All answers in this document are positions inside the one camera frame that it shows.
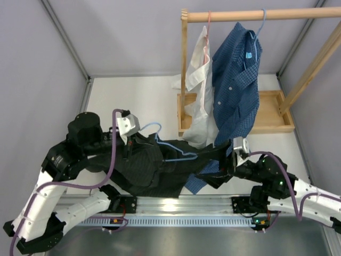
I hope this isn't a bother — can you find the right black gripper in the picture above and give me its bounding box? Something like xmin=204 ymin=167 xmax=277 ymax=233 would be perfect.
xmin=194 ymin=140 xmax=265 ymax=189

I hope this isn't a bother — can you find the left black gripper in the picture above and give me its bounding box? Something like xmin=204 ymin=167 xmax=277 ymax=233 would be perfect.
xmin=83 ymin=132 xmax=154 ymax=161

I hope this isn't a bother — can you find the black pinstripe shirt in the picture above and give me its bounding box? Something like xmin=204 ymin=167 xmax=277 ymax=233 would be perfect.
xmin=87 ymin=133 xmax=216 ymax=199

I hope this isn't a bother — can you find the blue wire hanger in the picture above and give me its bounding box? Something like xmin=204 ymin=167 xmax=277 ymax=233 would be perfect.
xmin=140 ymin=122 xmax=198 ymax=162

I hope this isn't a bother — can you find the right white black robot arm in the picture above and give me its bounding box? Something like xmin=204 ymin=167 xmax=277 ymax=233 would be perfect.
xmin=197 ymin=137 xmax=340 ymax=233

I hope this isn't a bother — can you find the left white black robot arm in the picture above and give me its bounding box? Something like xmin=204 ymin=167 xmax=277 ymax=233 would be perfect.
xmin=3 ymin=109 xmax=140 ymax=255

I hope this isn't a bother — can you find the white shirt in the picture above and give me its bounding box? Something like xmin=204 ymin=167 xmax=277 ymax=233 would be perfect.
xmin=182 ymin=26 xmax=217 ymax=149

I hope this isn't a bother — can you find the blue checked shirt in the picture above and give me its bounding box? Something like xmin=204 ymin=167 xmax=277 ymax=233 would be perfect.
xmin=185 ymin=22 xmax=264 ymax=195

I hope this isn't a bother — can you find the blue hanger holding shirt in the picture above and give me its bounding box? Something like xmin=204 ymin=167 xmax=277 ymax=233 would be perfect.
xmin=245 ymin=9 xmax=266 ymax=63

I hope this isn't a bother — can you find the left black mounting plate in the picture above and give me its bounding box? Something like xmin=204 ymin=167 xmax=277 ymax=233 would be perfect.
xmin=116 ymin=196 xmax=137 ymax=214

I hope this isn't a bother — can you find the wooden clothes rack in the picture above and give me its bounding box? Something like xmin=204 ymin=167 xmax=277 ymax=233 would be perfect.
xmin=177 ymin=7 xmax=340 ymax=135

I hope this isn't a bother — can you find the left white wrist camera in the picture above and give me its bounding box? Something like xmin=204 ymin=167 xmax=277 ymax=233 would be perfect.
xmin=116 ymin=114 xmax=141 ymax=145

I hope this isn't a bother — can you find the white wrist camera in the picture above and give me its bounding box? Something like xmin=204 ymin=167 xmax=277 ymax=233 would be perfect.
xmin=233 ymin=137 xmax=250 ymax=167
xmin=116 ymin=114 xmax=141 ymax=145

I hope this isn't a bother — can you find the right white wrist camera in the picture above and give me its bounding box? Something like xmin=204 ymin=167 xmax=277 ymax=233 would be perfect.
xmin=233 ymin=137 xmax=250 ymax=167

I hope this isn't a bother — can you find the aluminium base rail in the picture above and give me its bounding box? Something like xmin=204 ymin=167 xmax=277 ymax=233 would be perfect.
xmin=55 ymin=194 xmax=334 ymax=214

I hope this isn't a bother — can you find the grey slotted cable duct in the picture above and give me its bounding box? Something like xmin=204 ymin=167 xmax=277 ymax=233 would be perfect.
xmin=79 ymin=215 xmax=270 ymax=228

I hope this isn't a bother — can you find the pink wire hanger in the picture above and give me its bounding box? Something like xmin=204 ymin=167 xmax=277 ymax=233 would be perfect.
xmin=203 ymin=11 xmax=211 ymax=65

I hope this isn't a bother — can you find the left aluminium frame post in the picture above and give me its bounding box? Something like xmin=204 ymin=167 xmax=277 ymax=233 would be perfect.
xmin=39 ymin=0 xmax=91 ymax=82

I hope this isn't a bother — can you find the aluminium frame post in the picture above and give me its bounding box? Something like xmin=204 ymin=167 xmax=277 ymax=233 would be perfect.
xmin=39 ymin=0 xmax=91 ymax=82
xmin=275 ymin=0 xmax=328 ymax=78

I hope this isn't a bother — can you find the right aluminium frame post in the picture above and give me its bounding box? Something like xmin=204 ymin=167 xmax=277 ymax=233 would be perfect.
xmin=275 ymin=0 xmax=328 ymax=78

